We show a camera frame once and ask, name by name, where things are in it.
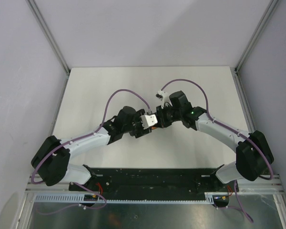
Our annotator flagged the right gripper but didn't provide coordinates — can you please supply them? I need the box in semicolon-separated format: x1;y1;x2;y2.
155;104;182;128

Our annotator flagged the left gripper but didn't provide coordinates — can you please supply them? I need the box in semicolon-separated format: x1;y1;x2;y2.
123;110;152;138

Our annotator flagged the black plastic tool case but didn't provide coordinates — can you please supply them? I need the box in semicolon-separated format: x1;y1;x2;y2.
151;126;163;131

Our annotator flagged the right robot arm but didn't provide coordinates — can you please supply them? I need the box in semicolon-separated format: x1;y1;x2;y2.
155;90;274;191

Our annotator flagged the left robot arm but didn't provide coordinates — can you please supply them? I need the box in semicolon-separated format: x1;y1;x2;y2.
31;106;157;191

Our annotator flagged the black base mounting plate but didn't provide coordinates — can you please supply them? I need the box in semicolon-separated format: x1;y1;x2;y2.
67;168;234;196

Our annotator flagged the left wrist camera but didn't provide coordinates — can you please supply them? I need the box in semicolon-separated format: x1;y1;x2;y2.
140;114;158;129

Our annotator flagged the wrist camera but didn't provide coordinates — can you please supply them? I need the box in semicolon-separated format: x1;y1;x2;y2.
140;114;158;129
155;90;170;108

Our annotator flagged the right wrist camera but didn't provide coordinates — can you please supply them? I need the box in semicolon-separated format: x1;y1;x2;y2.
155;90;170;108

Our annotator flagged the grey slotted cable duct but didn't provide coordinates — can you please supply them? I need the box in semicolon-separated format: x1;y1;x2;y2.
34;192;214;204

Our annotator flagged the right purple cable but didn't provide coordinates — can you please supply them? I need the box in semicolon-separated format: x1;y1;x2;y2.
161;78;275;224

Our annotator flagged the right aluminium frame post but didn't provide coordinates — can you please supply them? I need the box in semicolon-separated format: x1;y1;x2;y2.
234;0;281;74

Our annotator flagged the aluminium frame post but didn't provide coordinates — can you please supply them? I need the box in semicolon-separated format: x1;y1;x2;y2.
25;0;71;76
234;0;281;74

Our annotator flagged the left aluminium frame post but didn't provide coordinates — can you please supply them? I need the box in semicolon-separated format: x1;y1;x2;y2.
25;0;71;76

